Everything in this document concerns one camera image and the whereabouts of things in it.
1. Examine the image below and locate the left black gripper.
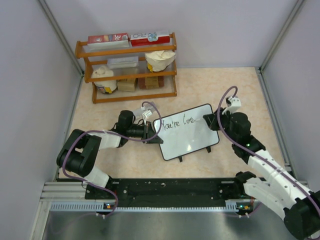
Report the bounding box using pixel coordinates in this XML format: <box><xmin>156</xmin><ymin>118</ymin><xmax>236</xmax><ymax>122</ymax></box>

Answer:
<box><xmin>127</xmin><ymin>121</ymin><xmax>163</xmax><ymax>144</ymax></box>

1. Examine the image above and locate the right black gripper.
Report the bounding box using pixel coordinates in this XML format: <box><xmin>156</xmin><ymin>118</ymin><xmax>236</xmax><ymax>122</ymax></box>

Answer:
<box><xmin>204</xmin><ymin>107</ymin><xmax>238</xmax><ymax>143</ymax></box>

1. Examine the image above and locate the black framed whiteboard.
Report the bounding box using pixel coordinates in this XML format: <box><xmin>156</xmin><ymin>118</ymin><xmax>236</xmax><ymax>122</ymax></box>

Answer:
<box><xmin>152</xmin><ymin>103</ymin><xmax>220</xmax><ymax>161</ymax></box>

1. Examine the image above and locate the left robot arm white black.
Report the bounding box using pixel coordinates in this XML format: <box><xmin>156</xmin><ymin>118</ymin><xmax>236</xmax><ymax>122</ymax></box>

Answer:
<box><xmin>56</xmin><ymin>110</ymin><xmax>164</xmax><ymax>199</ymax></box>

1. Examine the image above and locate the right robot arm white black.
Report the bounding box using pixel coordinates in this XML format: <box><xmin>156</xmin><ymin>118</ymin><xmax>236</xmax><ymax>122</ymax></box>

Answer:
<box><xmin>203</xmin><ymin>112</ymin><xmax>320</xmax><ymax>240</ymax></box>

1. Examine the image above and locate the brown cardboard box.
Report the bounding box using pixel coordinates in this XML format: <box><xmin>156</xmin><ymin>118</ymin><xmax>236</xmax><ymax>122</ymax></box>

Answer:
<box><xmin>138</xmin><ymin>76</ymin><xmax>165</xmax><ymax>90</ymax></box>

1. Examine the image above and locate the tan cardboard box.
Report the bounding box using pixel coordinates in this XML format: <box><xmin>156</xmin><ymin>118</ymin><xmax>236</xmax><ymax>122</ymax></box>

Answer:
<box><xmin>117</xmin><ymin>78</ymin><xmax>137</xmax><ymax>92</ymax></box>

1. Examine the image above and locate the wooden three tier shelf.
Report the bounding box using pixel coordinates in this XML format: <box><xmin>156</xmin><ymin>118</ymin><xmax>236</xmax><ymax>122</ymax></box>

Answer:
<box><xmin>75</xmin><ymin>32</ymin><xmax>177</xmax><ymax>104</ymax></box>

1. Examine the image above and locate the white bag lower left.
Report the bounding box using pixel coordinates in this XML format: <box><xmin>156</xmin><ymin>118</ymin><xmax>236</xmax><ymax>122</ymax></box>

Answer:
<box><xmin>91</xmin><ymin>65</ymin><xmax>118</xmax><ymax>95</ymax></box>

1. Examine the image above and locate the cream paper bag upper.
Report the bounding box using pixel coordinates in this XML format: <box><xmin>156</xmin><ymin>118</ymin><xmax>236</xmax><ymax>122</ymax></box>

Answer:
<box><xmin>144</xmin><ymin>50</ymin><xmax>176</xmax><ymax>72</ymax></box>

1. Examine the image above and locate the clear plastic box on shelf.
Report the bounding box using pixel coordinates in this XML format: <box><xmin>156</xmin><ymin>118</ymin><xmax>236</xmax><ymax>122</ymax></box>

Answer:
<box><xmin>107</xmin><ymin>56</ymin><xmax>139</xmax><ymax>69</ymax></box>

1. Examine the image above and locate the red white wrap box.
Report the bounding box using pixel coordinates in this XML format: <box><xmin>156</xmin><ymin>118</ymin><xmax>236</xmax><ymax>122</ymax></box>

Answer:
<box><xmin>129</xmin><ymin>31</ymin><xmax>171</xmax><ymax>47</ymax></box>

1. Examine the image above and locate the red white foil box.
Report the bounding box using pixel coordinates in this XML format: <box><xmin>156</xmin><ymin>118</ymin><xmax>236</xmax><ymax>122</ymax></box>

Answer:
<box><xmin>87</xmin><ymin>32</ymin><xmax>130</xmax><ymax>50</ymax></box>

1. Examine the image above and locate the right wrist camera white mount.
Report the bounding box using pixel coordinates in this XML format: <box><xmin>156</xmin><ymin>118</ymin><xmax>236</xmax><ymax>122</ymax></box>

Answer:
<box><xmin>222</xmin><ymin>96</ymin><xmax>242</xmax><ymax>115</ymax></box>

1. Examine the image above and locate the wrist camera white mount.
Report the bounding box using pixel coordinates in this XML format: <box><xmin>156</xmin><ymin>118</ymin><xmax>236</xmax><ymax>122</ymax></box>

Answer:
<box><xmin>140</xmin><ymin>106</ymin><xmax>154</xmax><ymax>122</ymax></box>
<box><xmin>222</xmin><ymin>96</ymin><xmax>242</xmax><ymax>115</ymax></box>

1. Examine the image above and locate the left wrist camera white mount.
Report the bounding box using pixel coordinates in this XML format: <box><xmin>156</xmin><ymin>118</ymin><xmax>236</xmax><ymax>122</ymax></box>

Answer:
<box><xmin>140</xmin><ymin>106</ymin><xmax>154</xmax><ymax>122</ymax></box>

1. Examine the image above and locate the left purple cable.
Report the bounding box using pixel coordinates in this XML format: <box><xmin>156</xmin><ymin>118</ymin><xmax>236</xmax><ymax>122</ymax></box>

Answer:
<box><xmin>61</xmin><ymin>100</ymin><xmax>164</xmax><ymax>218</ymax></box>

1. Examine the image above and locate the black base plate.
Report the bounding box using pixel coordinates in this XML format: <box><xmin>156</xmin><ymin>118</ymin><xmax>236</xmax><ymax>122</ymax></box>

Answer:
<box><xmin>84</xmin><ymin>178</ymin><xmax>254</xmax><ymax>208</ymax></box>

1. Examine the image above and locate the grey slotted cable duct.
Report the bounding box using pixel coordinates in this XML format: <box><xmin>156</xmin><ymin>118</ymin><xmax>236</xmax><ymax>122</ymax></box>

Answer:
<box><xmin>49</xmin><ymin>199</ymin><xmax>253</xmax><ymax>213</ymax></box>

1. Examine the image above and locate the aluminium rail frame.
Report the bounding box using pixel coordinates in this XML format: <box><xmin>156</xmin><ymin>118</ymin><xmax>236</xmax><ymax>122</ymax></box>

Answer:
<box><xmin>40</xmin><ymin>181</ymin><xmax>87</xmax><ymax>202</ymax></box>

